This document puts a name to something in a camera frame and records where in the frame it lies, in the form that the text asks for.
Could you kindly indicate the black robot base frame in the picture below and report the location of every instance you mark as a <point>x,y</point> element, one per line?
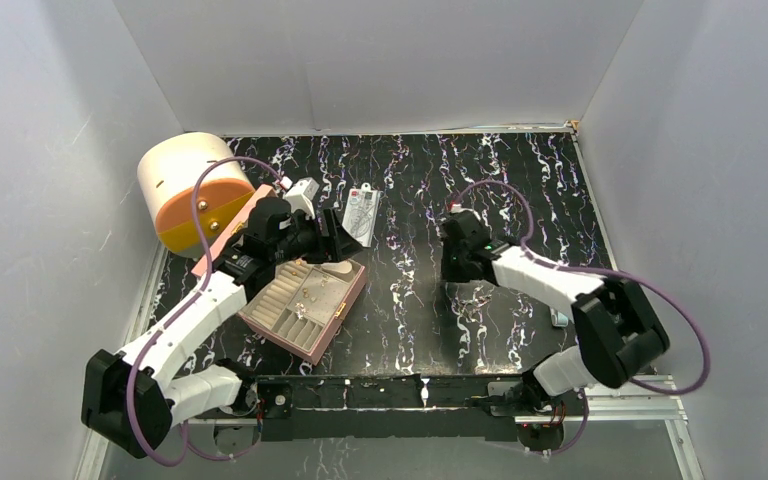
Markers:
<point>495,408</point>

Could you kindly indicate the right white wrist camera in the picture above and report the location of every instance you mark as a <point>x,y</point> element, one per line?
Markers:
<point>456,209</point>

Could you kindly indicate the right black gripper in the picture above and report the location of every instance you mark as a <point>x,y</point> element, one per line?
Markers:
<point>447,273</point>

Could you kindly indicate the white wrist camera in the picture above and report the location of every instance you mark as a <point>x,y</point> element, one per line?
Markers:
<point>456,209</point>
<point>301,195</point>

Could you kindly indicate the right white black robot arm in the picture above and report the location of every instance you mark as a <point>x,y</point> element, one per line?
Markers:
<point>618,333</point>

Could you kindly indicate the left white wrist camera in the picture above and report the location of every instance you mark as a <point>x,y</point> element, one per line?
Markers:
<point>301,195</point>

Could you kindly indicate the silver jewelry in box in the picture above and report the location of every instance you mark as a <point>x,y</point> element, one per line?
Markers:
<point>300,310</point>

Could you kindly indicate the small blue grey object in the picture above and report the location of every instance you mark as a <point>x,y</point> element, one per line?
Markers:
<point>559,320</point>

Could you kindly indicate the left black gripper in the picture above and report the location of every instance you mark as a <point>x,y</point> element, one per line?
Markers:
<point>337,243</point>

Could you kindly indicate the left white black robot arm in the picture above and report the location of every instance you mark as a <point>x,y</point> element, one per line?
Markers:
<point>134,397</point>

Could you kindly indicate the clear packaged necklace card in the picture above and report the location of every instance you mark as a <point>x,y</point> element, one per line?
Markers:
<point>360,213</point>

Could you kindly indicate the white orange cylindrical drawer box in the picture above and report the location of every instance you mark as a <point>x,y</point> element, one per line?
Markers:
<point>167,174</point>

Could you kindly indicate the pink open jewelry box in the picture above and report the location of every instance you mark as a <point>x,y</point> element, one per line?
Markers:
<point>301,301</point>

